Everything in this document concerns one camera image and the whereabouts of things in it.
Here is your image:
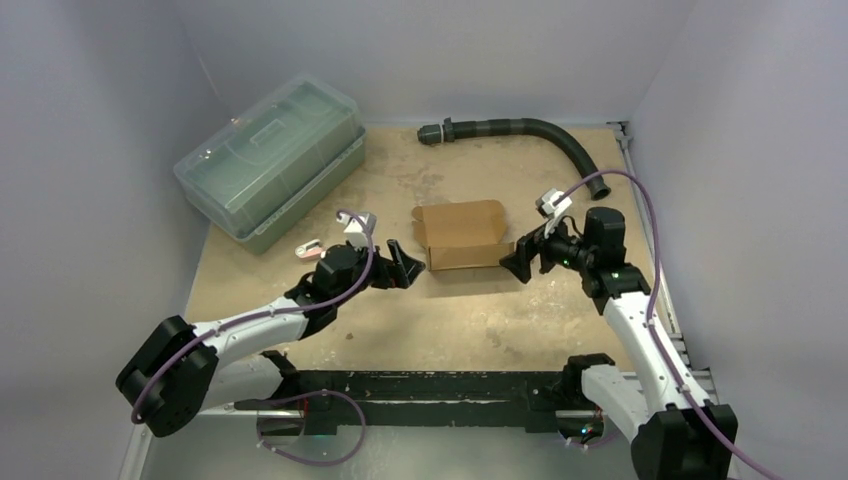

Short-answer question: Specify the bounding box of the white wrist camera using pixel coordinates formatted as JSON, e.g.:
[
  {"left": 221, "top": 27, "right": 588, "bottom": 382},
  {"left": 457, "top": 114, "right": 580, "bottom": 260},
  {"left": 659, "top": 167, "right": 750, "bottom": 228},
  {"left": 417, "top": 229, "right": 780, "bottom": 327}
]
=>
[
  {"left": 535, "top": 188, "right": 572, "bottom": 239},
  {"left": 338, "top": 212, "right": 377, "bottom": 248}
]

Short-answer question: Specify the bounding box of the pink white small tool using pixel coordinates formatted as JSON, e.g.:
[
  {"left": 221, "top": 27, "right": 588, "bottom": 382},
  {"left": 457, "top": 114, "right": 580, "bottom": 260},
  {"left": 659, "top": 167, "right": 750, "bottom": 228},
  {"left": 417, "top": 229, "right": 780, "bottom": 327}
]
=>
[{"left": 294, "top": 239, "right": 325, "bottom": 261}]

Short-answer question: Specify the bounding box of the brown cardboard box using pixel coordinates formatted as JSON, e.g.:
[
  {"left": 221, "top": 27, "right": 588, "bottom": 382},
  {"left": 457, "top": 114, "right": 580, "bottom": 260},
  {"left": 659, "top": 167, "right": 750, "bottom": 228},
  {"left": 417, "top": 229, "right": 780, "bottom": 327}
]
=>
[{"left": 411, "top": 199, "right": 514, "bottom": 272}]

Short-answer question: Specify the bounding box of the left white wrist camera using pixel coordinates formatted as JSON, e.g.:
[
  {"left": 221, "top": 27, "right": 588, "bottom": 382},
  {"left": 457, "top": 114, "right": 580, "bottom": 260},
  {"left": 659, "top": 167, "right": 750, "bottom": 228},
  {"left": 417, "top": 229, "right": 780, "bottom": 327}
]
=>
[{"left": 338, "top": 212, "right": 377, "bottom": 248}]

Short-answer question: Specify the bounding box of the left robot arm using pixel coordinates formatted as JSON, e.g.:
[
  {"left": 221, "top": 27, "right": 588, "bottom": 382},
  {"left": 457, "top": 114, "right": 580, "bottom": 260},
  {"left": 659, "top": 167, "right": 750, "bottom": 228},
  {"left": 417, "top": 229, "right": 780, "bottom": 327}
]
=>
[{"left": 115, "top": 239, "right": 426, "bottom": 437}]

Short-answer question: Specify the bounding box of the clear plastic storage box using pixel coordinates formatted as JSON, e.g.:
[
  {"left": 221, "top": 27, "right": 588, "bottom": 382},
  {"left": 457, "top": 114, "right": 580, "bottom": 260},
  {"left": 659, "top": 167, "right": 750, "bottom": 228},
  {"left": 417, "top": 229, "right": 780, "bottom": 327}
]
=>
[{"left": 173, "top": 75, "right": 366, "bottom": 255}]

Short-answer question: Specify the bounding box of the aluminium frame profile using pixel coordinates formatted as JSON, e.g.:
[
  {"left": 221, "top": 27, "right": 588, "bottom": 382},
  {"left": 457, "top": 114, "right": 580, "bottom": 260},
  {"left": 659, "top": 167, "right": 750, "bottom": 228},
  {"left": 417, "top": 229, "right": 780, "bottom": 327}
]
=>
[{"left": 119, "top": 369, "right": 740, "bottom": 480}]

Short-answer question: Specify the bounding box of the black corrugated hose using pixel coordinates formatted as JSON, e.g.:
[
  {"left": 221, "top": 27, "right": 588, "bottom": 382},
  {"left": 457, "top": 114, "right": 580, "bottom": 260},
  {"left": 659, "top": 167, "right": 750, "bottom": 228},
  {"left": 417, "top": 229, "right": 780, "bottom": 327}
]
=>
[{"left": 417, "top": 117, "right": 612, "bottom": 201}]

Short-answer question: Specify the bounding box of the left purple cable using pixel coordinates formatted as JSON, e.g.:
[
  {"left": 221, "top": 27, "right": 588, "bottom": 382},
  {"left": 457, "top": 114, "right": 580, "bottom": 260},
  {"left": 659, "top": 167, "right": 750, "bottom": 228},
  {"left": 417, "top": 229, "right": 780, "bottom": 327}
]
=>
[{"left": 130, "top": 210, "right": 377, "bottom": 467}]

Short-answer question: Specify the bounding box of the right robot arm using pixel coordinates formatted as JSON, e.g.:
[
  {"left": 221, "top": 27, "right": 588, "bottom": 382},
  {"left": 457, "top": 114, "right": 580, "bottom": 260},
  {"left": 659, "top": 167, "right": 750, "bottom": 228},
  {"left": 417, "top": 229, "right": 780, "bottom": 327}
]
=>
[{"left": 500, "top": 206, "right": 738, "bottom": 479}]

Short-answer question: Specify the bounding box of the purple cable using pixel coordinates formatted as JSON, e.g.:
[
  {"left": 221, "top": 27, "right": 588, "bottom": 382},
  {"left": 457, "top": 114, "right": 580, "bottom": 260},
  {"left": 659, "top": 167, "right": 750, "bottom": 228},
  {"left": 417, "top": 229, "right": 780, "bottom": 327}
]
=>
[
  {"left": 553, "top": 170, "right": 783, "bottom": 480},
  {"left": 130, "top": 210, "right": 377, "bottom": 467}
]

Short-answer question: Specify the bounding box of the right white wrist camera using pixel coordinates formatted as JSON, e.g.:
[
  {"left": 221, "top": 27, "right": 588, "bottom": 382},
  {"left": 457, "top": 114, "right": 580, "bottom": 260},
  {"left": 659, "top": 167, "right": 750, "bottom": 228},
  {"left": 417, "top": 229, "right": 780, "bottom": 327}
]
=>
[{"left": 535, "top": 188, "right": 572, "bottom": 239}]

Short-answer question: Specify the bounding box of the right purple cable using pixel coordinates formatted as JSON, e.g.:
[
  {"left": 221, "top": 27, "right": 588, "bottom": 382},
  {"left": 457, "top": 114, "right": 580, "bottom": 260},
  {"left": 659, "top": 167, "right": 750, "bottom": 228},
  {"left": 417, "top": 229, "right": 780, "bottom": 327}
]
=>
[{"left": 553, "top": 170, "right": 783, "bottom": 480}]

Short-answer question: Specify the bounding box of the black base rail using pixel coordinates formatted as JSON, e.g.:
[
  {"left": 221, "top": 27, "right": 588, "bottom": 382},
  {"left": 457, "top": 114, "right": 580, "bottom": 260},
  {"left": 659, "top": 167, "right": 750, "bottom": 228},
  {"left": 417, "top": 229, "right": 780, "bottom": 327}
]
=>
[{"left": 235, "top": 369, "right": 627, "bottom": 439}]

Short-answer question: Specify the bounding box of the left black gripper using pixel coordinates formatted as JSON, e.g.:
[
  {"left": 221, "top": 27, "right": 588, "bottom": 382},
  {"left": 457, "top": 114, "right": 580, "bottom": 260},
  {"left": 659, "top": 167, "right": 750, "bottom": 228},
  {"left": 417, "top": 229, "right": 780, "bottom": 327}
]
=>
[{"left": 333, "top": 238, "right": 423, "bottom": 306}]

